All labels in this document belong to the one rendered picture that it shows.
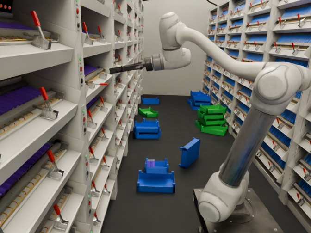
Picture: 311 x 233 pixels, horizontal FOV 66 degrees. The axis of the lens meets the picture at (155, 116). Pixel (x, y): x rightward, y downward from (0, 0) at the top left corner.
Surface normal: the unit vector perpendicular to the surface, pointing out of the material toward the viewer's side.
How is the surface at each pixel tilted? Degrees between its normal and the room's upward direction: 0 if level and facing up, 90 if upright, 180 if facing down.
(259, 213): 2
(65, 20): 90
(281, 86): 86
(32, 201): 18
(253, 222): 2
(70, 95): 90
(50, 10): 90
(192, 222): 0
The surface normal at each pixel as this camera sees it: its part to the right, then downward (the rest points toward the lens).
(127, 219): 0.04, -0.95
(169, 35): -0.47, 0.59
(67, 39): 0.00, 0.31
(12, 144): 0.34, -0.89
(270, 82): -0.57, 0.16
